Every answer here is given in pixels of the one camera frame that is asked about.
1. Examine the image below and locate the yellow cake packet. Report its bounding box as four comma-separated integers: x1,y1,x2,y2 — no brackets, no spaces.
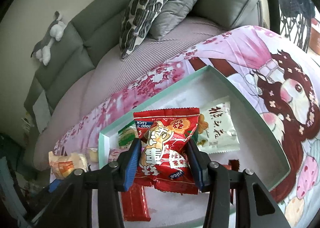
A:
86,147,100,163

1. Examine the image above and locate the black metal railing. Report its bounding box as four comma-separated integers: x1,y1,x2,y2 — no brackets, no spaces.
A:
259,0,317,53

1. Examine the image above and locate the red white snack packet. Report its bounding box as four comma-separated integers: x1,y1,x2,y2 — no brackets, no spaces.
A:
133,107,200,195

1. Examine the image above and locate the white green snack packet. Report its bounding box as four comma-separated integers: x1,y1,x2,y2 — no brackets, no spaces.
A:
197,96,240,154

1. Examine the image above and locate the grey piped cushion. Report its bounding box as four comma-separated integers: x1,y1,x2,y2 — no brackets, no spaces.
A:
191,0,262,29

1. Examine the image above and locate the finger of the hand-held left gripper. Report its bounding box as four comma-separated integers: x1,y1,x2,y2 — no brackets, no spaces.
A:
47,179,66,193

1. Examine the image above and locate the black white patterned pillow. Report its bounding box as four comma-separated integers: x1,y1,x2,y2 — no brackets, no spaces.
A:
119,0,173,60

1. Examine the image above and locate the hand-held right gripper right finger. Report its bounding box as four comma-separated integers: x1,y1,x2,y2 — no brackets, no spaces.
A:
186,139,292,228

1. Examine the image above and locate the terracotta pot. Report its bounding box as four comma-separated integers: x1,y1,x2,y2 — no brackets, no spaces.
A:
310,18,320,55

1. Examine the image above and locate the grey white plush toy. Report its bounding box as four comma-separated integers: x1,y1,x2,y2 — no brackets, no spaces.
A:
30,11,67,66

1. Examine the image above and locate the small green striped candy packet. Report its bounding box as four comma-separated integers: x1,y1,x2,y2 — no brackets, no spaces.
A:
117,122,139,148

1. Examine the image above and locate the white sheet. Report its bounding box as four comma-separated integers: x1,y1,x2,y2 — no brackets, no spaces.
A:
32,90,52,133

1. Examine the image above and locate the white box with mint rim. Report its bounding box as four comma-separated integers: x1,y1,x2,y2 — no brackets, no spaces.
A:
98,65,292,228

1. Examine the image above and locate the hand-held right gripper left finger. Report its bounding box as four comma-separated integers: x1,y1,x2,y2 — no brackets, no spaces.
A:
26,138,142,228

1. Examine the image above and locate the white orange bread packet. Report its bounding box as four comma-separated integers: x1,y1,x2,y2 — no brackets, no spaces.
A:
48,151,88,180

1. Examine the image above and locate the dark red snack packet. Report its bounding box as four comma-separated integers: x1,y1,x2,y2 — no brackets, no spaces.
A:
222,159,240,206

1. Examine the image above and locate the grey quilted pillow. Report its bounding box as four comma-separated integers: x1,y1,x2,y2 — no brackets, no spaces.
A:
149,0,215,40

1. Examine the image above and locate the red snack bar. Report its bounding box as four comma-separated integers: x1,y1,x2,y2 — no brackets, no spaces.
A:
121,183,152,222

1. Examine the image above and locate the pink printed blanket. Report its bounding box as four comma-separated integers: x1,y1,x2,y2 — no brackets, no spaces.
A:
49,25,320,228

